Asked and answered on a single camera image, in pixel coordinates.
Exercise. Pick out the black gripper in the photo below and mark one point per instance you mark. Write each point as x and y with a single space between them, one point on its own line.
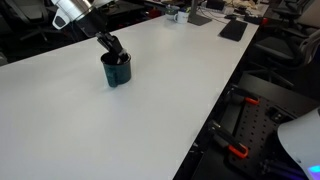
91 25

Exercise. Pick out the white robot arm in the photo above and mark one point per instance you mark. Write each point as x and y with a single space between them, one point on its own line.
75 5

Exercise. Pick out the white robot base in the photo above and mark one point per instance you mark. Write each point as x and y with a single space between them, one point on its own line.
300 141

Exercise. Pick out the dark blue-green mug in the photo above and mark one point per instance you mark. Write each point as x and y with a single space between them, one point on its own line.
122 75

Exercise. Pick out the black office desk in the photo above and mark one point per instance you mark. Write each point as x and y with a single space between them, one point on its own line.
128 10

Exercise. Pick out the grey-green bowl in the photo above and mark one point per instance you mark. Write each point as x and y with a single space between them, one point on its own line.
171 10

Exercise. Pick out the white coffee mug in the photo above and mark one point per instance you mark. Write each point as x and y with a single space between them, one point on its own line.
181 17

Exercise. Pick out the dark grey office chair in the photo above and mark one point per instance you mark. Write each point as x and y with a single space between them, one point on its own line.
30 10

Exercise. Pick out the grey monitor stand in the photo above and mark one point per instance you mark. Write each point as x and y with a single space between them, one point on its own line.
198 19

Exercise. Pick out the black computer mouse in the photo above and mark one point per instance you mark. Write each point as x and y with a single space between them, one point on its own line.
230 16

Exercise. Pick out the black keyboard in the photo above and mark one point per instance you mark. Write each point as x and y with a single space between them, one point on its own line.
233 30

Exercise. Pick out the small red object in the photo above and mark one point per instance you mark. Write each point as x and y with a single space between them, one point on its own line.
264 21

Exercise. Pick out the black office chair grey armrest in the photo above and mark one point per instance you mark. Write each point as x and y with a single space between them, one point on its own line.
276 49

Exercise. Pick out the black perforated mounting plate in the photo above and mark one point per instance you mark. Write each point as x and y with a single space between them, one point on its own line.
256 130

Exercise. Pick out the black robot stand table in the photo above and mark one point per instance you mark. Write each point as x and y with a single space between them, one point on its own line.
276 91

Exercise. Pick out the black mesh office chair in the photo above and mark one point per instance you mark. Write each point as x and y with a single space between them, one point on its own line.
290 11

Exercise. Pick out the black connector block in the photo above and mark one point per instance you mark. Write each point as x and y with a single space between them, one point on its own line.
278 115

